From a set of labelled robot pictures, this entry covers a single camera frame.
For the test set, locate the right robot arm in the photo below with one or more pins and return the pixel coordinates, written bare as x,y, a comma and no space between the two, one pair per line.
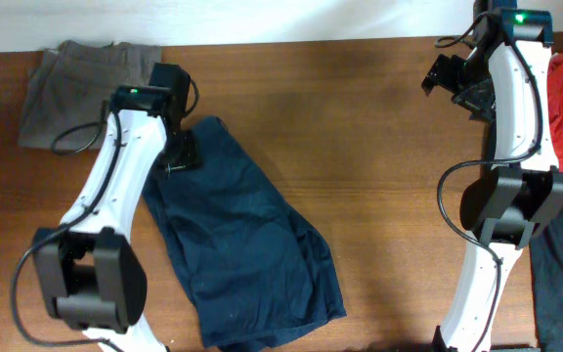
502,82

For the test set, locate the navy blue shorts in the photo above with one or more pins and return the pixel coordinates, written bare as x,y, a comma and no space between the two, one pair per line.
257,272

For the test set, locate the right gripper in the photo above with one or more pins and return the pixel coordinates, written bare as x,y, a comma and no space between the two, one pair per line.
482,106

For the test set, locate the dark grey garment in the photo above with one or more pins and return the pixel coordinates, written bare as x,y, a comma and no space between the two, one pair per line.
546,251

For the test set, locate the folded grey shorts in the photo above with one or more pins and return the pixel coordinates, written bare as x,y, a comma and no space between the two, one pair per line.
72,83

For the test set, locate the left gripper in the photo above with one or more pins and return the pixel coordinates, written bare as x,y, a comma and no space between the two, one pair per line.
191,154

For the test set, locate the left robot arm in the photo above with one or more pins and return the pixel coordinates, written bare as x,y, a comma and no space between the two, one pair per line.
89,276

